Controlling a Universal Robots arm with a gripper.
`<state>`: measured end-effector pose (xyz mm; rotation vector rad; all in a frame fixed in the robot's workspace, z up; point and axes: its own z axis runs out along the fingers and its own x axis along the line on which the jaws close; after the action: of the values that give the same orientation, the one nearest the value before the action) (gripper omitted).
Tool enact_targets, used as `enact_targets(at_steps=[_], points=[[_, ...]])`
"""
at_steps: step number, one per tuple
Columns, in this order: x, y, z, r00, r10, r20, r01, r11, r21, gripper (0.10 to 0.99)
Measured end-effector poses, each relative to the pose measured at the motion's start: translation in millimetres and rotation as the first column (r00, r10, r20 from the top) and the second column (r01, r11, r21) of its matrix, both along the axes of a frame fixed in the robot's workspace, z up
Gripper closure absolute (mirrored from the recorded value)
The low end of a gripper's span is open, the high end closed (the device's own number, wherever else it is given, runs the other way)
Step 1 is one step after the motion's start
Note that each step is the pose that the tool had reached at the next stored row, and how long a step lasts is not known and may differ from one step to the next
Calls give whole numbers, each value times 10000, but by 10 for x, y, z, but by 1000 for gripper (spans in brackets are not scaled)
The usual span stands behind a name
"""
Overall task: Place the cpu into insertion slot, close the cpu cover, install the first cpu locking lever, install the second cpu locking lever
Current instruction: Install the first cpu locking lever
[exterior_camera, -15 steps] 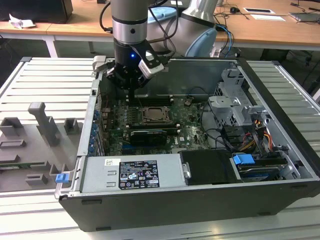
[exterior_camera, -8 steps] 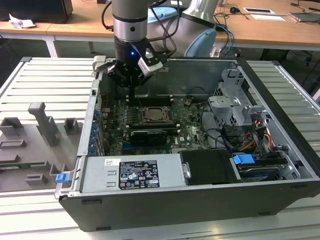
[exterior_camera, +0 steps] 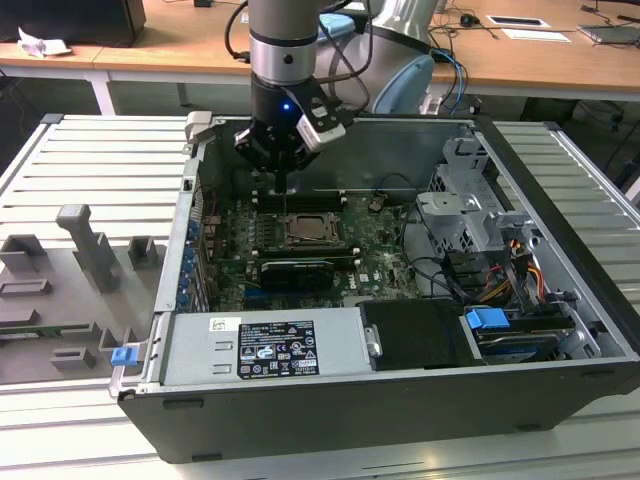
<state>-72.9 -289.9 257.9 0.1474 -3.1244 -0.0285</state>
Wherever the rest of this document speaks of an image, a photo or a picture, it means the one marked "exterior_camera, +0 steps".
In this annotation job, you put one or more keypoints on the grey power supply unit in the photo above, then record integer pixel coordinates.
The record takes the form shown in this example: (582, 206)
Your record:
(195, 345)

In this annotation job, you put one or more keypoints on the blue case latch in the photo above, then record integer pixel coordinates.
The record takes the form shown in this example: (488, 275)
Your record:
(124, 357)

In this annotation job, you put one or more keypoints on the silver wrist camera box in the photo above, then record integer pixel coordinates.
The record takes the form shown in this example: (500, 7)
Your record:
(320, 131)

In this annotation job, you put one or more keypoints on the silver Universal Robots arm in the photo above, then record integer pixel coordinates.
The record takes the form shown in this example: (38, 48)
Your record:
(282, 30)

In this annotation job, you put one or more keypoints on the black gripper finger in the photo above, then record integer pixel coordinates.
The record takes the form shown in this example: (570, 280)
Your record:
(255, 147)
(302, 159)

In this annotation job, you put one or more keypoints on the grey laptop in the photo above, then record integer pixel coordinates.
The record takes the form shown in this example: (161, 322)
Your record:
(610, 35)

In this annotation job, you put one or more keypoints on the blue disk carrier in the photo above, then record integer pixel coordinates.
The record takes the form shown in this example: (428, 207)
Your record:
(485, 319)

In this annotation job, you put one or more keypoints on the black box on desk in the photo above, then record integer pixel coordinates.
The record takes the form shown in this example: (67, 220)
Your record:
(70, 20)

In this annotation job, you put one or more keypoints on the black open PC case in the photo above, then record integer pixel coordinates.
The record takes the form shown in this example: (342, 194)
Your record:
(350, 420)

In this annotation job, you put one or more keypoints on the blue expansion slot clips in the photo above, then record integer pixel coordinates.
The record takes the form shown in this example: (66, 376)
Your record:
(189, 265)

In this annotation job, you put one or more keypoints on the crumpled white paper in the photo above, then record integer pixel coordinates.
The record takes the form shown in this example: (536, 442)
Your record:
(42, 45)

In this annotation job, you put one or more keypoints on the grey parts rack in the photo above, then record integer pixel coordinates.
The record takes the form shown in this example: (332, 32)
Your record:
(60, 280)

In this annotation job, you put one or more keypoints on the black plastic fan shroud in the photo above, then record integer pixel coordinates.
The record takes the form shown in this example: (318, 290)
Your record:
(420, 335)

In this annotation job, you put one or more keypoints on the hard disk drive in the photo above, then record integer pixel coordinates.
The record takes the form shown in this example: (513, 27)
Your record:
(520, 340)

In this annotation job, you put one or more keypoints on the silver metal disk bay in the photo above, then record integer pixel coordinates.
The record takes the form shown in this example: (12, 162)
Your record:
(465, 215)

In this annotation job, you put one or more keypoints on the CPU socket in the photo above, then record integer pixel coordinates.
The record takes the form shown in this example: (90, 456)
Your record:
(286, 242)

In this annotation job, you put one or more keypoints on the black computer mouse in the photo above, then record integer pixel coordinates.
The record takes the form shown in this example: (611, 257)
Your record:
(469, 20)

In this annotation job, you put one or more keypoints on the black graphics card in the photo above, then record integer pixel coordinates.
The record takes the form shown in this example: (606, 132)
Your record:
(295, 275)

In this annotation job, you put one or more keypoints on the black RAM slot bank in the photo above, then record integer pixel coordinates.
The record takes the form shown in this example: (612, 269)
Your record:
(310, 252)
(310, 201)

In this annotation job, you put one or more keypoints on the green motherboard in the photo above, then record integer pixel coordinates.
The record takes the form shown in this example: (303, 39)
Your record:
(385, 270)

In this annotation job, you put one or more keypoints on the white paper sheet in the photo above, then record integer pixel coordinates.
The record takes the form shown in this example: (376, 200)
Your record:
(537, 35)

